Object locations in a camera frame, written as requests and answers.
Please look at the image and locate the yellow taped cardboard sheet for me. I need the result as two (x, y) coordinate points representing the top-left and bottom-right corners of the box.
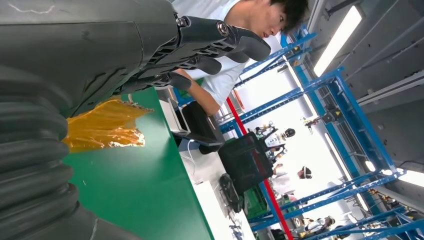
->
(62, 97), (155, 154)

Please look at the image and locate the black office chair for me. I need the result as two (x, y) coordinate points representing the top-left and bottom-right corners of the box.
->
(217, 131), (275, 196)

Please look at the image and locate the white desk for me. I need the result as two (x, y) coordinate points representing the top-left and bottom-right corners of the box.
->
(157, 87), (258, 240)

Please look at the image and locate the red pole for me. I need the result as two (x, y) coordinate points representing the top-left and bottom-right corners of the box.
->
(226, 96), (294, 240)

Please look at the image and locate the green plastic crate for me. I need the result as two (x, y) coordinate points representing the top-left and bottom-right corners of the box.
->
(244, 185), (269, 220)

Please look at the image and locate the person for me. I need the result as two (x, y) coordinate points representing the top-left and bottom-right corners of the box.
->
(170, 0), (310, 117)
(269, 165), (313, 196)
(298, 215), (336, 239)

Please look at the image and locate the background humanoid robot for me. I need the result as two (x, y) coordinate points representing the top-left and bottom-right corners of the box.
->
(253, 120), (297, 163)

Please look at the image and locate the black carry case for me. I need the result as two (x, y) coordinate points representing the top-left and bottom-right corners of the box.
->
(181, 100), (226, 156)

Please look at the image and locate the black remote controller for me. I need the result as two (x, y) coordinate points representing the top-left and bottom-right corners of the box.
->
(219, 173), (245, 214)

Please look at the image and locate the ceiling light panel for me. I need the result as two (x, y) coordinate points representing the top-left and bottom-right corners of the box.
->
(312, 5), (363, 78)
(397, 168), (424, 188)

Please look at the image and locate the blue metal rack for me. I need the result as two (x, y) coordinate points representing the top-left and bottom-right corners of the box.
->
(172, 24), (424, 240)

